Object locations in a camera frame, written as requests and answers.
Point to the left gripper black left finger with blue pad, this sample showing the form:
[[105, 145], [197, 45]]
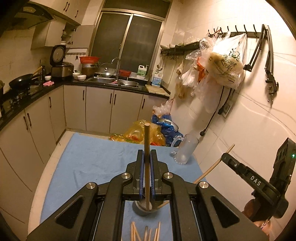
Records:
[[95, 212]]

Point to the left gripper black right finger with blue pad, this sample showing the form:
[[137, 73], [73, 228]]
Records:
[[198, 211]]

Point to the lower kitchen cabinets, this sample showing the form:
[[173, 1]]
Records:
[[31, 126]]

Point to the kitchen cabinets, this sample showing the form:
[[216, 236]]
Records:
[[31, 126], [73, 9]]

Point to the kitchen faucet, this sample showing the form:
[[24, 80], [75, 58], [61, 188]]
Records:
[[117, 67]]

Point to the upper kitchen cabinets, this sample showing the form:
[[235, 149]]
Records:
[[73, 9]]

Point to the person's right hand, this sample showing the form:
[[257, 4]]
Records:
[[260, 212]]

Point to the dark grey utensil holder cup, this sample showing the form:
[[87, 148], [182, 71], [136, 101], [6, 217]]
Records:
[[139, 207]]

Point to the blue table cloth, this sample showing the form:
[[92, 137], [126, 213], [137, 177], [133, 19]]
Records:
[[90, 159]]

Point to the frosted glass mug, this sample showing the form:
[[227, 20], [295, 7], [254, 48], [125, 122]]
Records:
[[187, 145]]

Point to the blue plastic bag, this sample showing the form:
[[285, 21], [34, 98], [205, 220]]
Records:
[[168, 128]]

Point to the yellow plastic bag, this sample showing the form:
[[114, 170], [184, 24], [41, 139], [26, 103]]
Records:
[[135, 134]]

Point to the white plastic bag on floor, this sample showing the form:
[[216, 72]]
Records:
[[163, 109]]

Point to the wooden cutting board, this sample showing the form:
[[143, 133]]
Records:
[[156, 90]]

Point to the white bowl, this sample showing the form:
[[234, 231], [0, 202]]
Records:
[[81, 77]]

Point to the white jug blue label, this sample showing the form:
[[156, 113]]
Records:
[[157, 79]]

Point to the pink cloth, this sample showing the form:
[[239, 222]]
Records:
[[48, 83]]

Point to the red bowl by sink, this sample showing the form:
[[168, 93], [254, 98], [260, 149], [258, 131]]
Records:
[[124, 73]]

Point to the hanging bag with bread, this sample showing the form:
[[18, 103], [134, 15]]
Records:
[[224, 61]]

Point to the glass pot lid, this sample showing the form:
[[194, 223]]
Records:
[[106, 70]]

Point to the steel pot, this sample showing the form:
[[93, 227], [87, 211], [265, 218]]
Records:
[[88, 69]]

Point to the rice cooker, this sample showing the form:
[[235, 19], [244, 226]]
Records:
[[60, 69]]

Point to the white detergent jug green label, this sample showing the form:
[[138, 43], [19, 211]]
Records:
[[142, 71]]

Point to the black frying pan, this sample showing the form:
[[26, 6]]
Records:
[[23, 82]]

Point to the red basin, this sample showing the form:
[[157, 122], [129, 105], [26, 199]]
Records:
[[89, 59]]

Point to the dark window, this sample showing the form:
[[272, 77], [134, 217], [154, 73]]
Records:
[[129, 30]]

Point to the range hood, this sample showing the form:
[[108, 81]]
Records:
[[29, 16]]

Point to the black wall shelf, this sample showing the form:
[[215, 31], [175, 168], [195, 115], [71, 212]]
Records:
[[180, 50]]

